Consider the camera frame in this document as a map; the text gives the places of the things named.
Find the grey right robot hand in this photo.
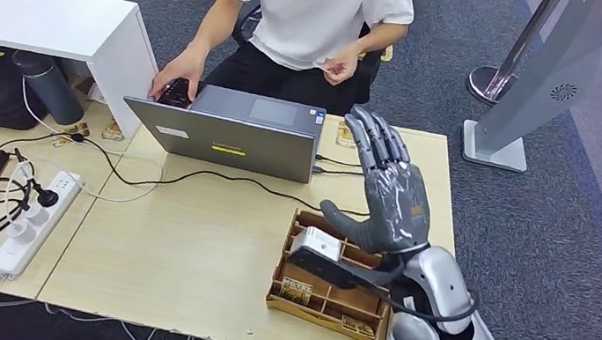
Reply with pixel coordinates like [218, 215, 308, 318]
[313, 102, 448, 263]

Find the person's right hand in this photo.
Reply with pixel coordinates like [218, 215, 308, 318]
[146, 39, 210, 109]

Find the person's left hand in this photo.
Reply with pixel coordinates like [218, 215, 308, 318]
[312, 39, 363, 89]

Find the black smartphone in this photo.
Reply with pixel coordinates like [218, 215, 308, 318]
[157, 75, 200, 111]

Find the person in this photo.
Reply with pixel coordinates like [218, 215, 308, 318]
[146, 0, 418, 137]

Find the orange printed card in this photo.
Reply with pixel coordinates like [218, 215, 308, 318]
[62, 120, 92, 140]
[334, 120, 361, 150]
[51, 134, 74, 152]
[100, 118, 128, 144]

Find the wooden card organiser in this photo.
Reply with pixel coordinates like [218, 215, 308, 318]
[261, 206, 404, 340]

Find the black office chair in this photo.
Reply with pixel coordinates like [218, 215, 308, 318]
[222, 0, 390, 115]

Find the grey laptop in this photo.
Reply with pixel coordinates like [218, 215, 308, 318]
[115, 72, 328, 186]

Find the dark grey thermos bottle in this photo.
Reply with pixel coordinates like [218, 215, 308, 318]
[4, 48, 92, 129]

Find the white side desk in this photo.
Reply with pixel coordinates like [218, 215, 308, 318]
[0, 0, 175, 144]

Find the black plug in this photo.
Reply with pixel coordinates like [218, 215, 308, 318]
[29, 185, 62, 211]

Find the silver kiosk stand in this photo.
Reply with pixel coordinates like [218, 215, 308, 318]
[456, 0, 602, 187]

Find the white plug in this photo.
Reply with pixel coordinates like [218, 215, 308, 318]
[4, 218, 39, 248]
[22, 203, 50, 228]

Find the white power strip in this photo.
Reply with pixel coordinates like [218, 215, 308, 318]
[0, 163, 84, 285]

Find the black laptop side cable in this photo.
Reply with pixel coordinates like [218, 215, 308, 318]
[313, 152, 365, 171]
[311, 165, 365, 181]

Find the thin white cable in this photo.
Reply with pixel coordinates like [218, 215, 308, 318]
[2, 76, 176, 235]

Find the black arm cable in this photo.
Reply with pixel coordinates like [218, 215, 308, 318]
[363, 272, 482, 329]

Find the black laptop power cable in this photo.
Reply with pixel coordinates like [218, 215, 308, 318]
[0, 123, 375, 221]

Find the chrome stanchion post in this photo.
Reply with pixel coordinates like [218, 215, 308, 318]
[463, 0, 565, 115]

